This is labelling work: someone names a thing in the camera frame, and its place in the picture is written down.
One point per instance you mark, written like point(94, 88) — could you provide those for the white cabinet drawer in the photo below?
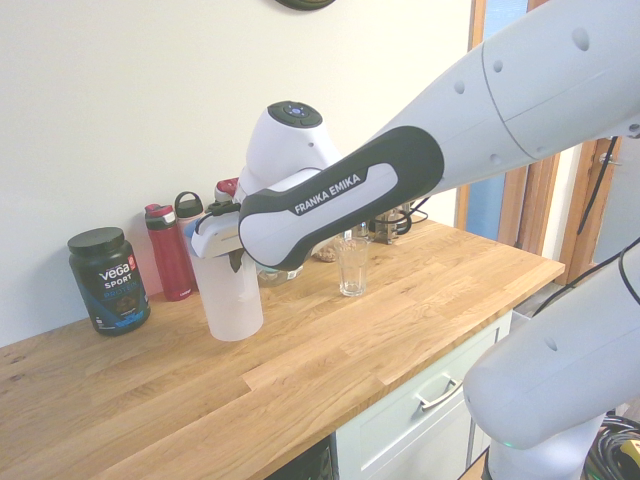
point(400, 435)

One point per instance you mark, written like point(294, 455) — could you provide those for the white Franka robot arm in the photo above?
point(525, 90)

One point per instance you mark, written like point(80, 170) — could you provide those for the glass container with teal lid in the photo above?
point(280, 276)

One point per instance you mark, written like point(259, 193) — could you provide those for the black protein powder tub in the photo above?
point(110, 285)

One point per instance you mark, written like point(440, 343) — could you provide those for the black dishwasher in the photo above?
point(315, 462)

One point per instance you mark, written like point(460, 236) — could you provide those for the cereal container with white lid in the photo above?
point(326, 254)

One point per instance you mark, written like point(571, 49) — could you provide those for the black wall clock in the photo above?
point(305, 4)

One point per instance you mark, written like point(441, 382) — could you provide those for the metal door lever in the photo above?
point(607, 159)

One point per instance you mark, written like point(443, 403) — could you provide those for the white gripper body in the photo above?
point(215, 240)

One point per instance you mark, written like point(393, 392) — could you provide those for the translucent pitcher with blue lid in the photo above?
point(230, 310)

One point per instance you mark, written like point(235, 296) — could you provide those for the wooden framed door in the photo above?
point(580, 240)

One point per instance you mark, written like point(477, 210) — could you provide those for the wooden door frame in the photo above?
point(535, 210)

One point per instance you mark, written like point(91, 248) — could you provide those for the glass French press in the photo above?
point(387, 230)

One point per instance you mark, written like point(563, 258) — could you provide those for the clear drinking glass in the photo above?
point(352, 275)

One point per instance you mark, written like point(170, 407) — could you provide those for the pink water bottle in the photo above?
point(189, 207)

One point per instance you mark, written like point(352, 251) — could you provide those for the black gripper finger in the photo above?
point(235, 262)

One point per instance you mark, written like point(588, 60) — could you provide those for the red water bottle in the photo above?
point(170, 260)

